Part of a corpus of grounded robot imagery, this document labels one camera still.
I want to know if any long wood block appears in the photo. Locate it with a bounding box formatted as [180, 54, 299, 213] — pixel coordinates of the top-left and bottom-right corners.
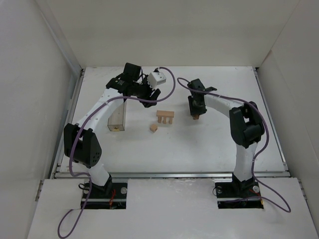
[156, 110, 174, 118]

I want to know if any small wood cube block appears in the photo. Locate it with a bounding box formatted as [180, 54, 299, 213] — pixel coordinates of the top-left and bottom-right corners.
[150, 124, 158, 132]

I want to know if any clear plastic box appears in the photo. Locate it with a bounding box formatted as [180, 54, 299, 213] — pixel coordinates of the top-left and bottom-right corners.
[108, 102, 126, 131]

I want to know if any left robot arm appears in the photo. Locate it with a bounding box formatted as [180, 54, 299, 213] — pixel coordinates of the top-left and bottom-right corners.
[63, 63, 166, 190]

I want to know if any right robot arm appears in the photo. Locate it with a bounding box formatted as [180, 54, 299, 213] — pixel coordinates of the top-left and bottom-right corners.
[187, 79, 265, 197]

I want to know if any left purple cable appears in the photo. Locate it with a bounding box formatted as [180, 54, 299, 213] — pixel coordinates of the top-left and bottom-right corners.
[57, 66, 176, 238]

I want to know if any purple cable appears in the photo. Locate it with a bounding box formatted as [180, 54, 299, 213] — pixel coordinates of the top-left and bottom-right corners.
[176, 77, 292, 213]
[57, 66, 176, 238]

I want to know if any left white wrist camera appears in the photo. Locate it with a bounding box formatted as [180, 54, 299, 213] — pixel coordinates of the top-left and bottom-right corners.
[147, 72, 166, 89]

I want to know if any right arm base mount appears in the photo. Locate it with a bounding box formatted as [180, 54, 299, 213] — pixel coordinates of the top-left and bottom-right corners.
[214, 182, 264, 209]

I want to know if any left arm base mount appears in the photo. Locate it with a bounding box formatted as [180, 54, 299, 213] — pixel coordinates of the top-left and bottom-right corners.
[84, 182, 128, 210]

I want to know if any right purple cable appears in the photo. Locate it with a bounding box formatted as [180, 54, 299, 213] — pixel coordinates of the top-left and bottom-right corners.
[176, 77, 292, 213]

